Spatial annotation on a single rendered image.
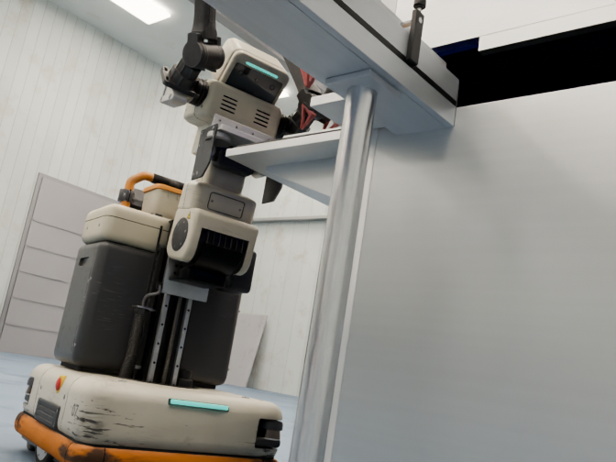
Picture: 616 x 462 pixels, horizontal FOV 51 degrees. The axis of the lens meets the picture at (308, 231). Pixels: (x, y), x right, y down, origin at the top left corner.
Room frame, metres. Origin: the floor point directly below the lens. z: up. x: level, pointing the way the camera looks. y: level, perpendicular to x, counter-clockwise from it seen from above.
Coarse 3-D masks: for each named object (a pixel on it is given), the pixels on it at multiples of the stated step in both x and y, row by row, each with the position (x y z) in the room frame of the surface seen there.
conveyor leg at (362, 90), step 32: (352, 96) 0.95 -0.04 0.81; (384, 96) 0.98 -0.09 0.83; (352, 128) 0.95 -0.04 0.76; (352, 160) 0.95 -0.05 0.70; (352, 192) 0.95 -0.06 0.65; (352, 224) 0.95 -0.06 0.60; (352, 256) 0.96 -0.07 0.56; (320, 288) 0.96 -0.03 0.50; (320, 320) 0.95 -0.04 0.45; (320, 352) 0.95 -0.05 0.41; (320, 384) 0.95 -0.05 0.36; (320, 416) 0.95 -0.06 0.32; (320, 448) 0.95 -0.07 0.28
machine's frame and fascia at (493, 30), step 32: (448, 0) 1.11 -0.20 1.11; (480, 0) 1.06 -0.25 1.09; (512, 0) 1.02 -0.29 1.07; (544, 0) 0.98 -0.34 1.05; (576, 0) 0.94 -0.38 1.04; (608, 0) 0.91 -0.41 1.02; (448, 32) 1.10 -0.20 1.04; (480, 32) 1.06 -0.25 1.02; (512, 32) 1.01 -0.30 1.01; (544, 32) 0.97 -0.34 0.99; (576, 32) 0.95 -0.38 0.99
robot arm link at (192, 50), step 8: (200, 0) 1.67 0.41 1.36; (200, 8) 1.68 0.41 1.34; (208, 8) 1.68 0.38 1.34; (200, 16) 1.69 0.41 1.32; (208, 16) 1.69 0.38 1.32; (200, 24) 1.70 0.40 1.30; (208, 24) 1.70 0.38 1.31; (192, 32) 1.69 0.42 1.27; (200, 32) 1.70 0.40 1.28; (208, 32) 1.71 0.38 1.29; (216, 32) 1.73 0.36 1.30; (192, 40) 1.70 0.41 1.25; (200, 40) 1.70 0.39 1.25; (208, 40) 1.77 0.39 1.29; (216, 40) 1.75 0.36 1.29; (184, 48) 1.73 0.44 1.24; (192, 48) 1.71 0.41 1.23; (200, 48) 1.70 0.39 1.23; (184, 56) 1.74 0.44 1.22; (192, 56) 1.72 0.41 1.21; (200, 56) 1.70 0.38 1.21; (224, 56) 1.77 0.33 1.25; (192, 64) 1.73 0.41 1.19; (200, 64) 1.73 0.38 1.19
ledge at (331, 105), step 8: (320, 96) 1.12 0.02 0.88; (328, 96) 1.10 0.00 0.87; (336, 96) 1.09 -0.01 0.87; (312, 104) 1.13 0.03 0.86; (320, 104) 1.12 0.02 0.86; (328, 104) 1.11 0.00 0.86; (336, 104) 1.10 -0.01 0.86; (344, 104) 1.10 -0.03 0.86; (320, 112) 1.15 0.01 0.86; (328, 112) 1.14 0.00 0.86; (336, 112) 1.14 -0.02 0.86; (336, 120) 1.18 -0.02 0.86
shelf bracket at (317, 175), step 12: (276, 168) 1.51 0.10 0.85; (288, 168) 1.48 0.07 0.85; (300, 168) 1.46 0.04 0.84; (312, 168) 1.43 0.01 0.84; (324, 168) 1.40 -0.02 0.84; (288, 180) 1.50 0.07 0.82; (300, 180) 1.45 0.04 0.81; (312, 180) 1.43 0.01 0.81; (324, 180) 1.40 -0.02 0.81; (324, 192) 1.40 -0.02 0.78
